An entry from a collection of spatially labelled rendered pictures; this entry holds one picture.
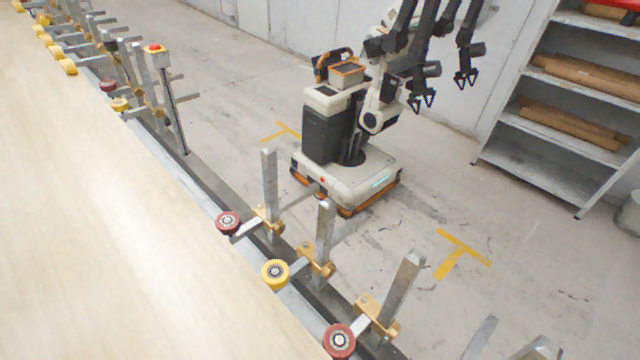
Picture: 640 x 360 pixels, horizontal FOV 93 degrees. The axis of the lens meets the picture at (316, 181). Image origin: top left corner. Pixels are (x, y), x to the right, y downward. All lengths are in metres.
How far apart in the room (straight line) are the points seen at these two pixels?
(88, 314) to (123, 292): 0.08
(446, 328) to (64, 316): 1.70
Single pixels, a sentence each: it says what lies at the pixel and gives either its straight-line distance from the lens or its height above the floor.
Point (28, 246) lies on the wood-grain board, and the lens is 1.23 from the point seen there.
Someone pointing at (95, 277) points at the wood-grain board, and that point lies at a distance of 1.05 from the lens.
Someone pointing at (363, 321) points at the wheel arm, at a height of 0.85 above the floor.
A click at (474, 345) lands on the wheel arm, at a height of 0.82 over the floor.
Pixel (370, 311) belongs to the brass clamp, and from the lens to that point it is 0.93.
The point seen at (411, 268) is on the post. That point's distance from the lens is 0.68.
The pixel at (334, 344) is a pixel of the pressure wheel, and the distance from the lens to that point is 0.83.
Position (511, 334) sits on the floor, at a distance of 2.16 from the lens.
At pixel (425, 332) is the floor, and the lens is 1.94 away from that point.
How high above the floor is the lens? 1.68
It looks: 42 degrees down
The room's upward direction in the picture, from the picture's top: 5 degrees clockwise
